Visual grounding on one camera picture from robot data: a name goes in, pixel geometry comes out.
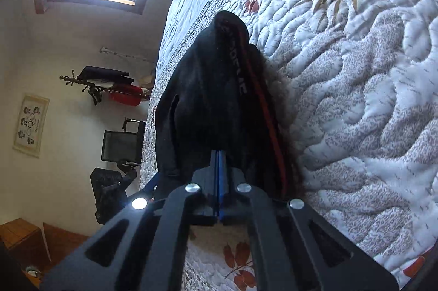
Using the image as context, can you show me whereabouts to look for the wall poster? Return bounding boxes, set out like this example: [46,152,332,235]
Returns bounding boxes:
[13,93,51,160]

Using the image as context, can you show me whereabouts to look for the black hanging garment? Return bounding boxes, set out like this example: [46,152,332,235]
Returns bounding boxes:
[77,65,135,87]

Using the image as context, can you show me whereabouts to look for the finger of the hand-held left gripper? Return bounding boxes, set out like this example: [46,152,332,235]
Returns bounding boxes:
[148,172,163,193]

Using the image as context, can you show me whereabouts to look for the black pants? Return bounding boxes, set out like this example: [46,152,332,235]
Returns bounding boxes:
[154,10,302,207]

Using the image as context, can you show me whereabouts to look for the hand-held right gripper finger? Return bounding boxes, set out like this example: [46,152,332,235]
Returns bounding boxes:
[218,150,400,291]
[40,150,219,291]

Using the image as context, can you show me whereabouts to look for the black office chair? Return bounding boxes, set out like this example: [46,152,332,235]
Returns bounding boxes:
[90,118,146,225]

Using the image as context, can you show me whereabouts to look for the floral quilted bedspread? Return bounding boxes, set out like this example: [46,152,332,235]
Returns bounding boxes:
[140,0,438,291]

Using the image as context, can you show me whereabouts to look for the red hanging garment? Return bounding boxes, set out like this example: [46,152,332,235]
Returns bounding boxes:
[109,84,143,106]

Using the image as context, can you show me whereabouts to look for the wall coat rack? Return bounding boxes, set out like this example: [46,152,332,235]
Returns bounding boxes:
[59,70,152,105]

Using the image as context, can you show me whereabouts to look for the wooden cabinet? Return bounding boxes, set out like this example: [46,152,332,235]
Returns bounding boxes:
[0,218,90,291]

